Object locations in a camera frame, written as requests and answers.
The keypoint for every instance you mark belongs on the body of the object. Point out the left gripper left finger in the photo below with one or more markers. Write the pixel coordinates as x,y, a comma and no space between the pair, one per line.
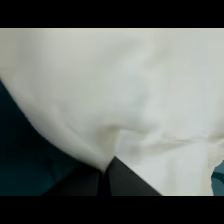
85,182

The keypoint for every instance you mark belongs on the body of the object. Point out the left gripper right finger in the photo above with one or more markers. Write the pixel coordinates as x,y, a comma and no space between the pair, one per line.
128,181

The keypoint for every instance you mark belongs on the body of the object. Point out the white shirt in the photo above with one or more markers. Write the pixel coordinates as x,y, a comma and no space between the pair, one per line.
120,86

